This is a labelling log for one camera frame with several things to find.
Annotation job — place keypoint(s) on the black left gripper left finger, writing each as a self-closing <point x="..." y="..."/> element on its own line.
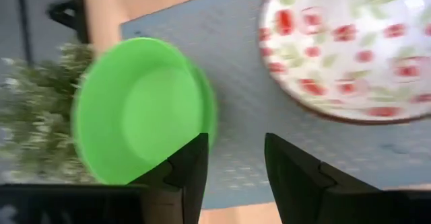
<point x="188" y="183"/>

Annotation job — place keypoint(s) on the potted green artificial plant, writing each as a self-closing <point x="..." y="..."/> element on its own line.
<point x="33" y="116"/>

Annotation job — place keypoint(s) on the black aluminium table frame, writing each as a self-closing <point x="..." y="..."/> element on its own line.
<point x="81" y="8"/>

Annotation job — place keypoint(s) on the green plastic mini bowl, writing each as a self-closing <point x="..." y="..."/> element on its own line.
<point x="212" y="109"/>
<point x="134" y="109"/>

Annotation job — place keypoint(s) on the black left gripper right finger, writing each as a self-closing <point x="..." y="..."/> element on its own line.
<point x="296" y="183"/>

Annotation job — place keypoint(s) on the floral print ceramic bowl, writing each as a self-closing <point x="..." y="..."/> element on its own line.
<point x="343" y="49"/>

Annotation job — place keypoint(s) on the grey perforated metal shelf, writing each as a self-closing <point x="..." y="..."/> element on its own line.
<point x="235" y="66"/>

